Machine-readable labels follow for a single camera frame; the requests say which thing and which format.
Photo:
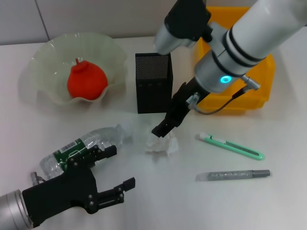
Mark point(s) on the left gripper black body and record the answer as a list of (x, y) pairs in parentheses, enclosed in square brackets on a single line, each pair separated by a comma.
[(62, 194)]

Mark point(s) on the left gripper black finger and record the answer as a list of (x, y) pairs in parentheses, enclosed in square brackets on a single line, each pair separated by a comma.
[(128, 184), (109, 152)]

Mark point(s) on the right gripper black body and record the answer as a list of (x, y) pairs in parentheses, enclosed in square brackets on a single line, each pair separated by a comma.
[(182, 103)]

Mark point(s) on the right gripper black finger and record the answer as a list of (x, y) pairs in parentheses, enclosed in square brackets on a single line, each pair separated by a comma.
[(161, 129)]

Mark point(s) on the white paper ball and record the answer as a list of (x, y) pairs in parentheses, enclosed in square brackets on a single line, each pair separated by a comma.
[(163, 146)]

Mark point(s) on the clear water bottle green label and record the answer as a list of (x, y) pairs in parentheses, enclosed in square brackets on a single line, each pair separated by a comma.
[(96, 139)]

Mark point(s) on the green utility knife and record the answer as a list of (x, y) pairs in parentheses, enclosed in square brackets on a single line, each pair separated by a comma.
[(236, 148)]

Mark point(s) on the orange fruit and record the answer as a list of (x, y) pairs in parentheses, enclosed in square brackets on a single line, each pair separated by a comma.
[(86, 81)]

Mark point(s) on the black mesh pen holder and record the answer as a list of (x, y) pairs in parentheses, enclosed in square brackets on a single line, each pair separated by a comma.
[(153, 95)]

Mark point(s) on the grey marker pen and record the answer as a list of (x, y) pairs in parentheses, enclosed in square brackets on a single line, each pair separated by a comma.
[(239, 175)]

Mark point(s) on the wavy green glass fruit plate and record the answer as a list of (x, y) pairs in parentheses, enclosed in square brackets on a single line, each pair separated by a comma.
[(48, 60)]

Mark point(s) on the yellow plastic bin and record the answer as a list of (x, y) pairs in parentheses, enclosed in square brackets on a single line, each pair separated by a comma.
[(259, 95)]

